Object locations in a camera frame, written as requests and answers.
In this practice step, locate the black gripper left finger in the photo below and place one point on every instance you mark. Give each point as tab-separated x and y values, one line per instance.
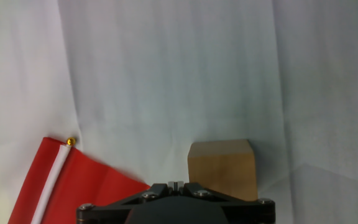
104	213

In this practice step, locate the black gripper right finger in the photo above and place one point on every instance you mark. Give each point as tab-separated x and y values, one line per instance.
250	211

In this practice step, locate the small red flag gold tip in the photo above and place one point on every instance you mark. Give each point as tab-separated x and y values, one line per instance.
104	186

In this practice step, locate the blue green gradient cloth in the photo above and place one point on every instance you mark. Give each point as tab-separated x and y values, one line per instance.
166	77

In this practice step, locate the small wooden block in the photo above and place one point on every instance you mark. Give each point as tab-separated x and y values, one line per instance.
222	171

